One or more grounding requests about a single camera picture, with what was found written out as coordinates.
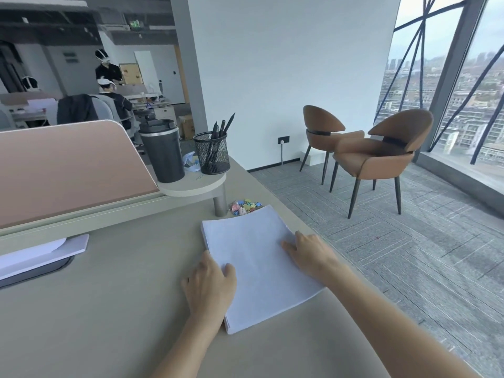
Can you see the person's left hand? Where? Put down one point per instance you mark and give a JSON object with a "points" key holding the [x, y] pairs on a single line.
{"points": [[206, 289]]}

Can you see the person's right hand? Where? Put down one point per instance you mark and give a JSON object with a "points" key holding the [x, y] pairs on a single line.
{"points": [[315, 255]]}

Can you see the person's right thumb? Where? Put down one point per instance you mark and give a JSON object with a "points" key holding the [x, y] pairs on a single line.
{"points": [[291, 251]]}

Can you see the person's left thumb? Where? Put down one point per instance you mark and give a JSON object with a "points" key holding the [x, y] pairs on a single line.
{"points": [[230, 276]]}

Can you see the white paper stack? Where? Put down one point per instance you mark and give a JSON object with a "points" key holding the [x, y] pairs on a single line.
{"points": [[256, 259]]}

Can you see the person's right forearm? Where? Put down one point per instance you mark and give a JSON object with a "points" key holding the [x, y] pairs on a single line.
{"points": [[386, 322]]}

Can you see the person's left forearm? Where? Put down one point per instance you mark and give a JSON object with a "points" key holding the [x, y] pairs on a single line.
{"points": [[189, 350]]}

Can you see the pile of colourful binder clips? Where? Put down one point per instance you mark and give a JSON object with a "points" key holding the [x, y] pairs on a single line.
{"points": [[246, 206]]}

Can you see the small white box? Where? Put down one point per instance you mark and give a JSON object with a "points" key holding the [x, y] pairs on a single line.
{"points": [[306, 159]]}

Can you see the beige round desk shelf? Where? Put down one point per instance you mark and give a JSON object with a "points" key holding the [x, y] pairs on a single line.
{"points": [[193, 186]]}

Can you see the black mesh pen holder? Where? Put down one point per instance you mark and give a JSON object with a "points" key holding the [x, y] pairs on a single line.
{"points": [[212, 155]]}

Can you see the brown leather chair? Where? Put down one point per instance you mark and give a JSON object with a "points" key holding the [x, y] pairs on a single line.
{"points": [[321, 121], [378, 157]]}

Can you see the black travel tumbler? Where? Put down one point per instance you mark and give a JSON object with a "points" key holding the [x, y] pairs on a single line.
{"points": [[163, 153]]}

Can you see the long black pen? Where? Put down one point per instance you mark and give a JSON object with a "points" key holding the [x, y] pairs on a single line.
{"points": [[229, 122]]}

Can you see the cardboard box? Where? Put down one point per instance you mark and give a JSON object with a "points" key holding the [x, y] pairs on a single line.
{"points": [[187, 127]]}

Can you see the white flat board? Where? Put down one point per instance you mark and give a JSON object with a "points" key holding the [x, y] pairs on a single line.
{"points": [[47, 249]]}

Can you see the pink desk divider panel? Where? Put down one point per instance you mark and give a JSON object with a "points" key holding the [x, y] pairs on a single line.
{"points": [[67, 169]]}

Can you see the grey office chair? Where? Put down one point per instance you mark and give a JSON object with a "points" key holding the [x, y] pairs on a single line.
{"points": [[108, 108]]}

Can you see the brown cork board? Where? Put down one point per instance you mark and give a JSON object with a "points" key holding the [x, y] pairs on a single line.
{"points": [[130, 73]]}

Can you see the black jacket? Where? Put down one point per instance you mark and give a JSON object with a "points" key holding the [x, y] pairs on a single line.
{"points": [[76, 110]]}

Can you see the green exit sign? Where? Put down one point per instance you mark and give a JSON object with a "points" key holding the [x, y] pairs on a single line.
{"points": [[134, 24]]}

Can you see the ceiling air conditioner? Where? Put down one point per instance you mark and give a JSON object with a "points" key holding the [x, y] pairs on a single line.
{"points": [[113, 27]]}

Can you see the metal shelf post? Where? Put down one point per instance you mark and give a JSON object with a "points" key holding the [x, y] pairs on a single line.
{"points": [[221, 202]]}

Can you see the black wall outlet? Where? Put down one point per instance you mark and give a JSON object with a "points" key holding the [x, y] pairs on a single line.
{"points": [[283, 140]]}

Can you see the dark window frame pillar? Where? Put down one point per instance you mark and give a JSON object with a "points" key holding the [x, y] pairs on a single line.
{"points": [[456, 70]]}

